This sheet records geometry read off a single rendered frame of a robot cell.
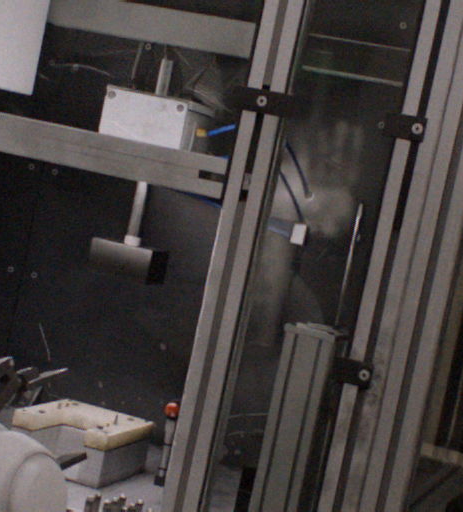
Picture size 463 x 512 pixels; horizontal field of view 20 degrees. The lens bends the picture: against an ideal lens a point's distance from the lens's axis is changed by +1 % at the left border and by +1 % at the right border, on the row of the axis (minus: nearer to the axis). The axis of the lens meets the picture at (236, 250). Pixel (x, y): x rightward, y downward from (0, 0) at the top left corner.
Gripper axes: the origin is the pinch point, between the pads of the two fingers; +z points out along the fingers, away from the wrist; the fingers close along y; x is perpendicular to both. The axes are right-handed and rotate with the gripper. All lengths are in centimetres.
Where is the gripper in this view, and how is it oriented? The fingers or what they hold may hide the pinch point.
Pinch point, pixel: (51, 421)
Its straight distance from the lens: 136.6
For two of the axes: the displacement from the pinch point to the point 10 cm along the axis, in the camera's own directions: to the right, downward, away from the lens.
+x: -8.5, 1.8, 4.9
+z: 4.8, -1.4, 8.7
